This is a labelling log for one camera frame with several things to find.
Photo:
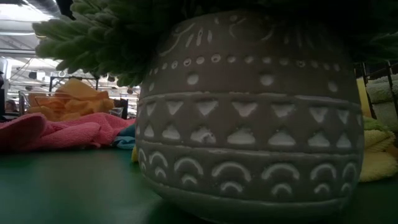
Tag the orange microfiber towel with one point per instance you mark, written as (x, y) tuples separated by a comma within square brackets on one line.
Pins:
[(74, 109), (77, 88)]

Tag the grey-green artificial succulent plant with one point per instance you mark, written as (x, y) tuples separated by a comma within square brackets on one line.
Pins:
[(109, 37)]

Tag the grey patterned ceramic pot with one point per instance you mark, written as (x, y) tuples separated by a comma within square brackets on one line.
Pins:
[(248, 124)]

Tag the pink microfiber towel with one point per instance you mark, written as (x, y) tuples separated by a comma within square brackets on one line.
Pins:
[(62, 130)]

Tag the person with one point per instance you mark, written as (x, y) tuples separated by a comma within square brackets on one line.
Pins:
[(12, 106)]

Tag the clear plastic bin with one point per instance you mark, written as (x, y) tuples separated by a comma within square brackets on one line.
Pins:
[(116, 111)]

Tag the teal microfiber towel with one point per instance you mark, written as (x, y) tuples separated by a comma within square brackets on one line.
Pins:
[(129, 131)]

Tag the light blue microfiber towel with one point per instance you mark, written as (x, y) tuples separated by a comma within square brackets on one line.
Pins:
[(126, 143)]

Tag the yellow plastic bin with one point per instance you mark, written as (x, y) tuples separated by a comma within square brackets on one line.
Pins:
[(362, 99)]

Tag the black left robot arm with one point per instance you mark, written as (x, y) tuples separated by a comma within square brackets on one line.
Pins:
[(64, 7)]

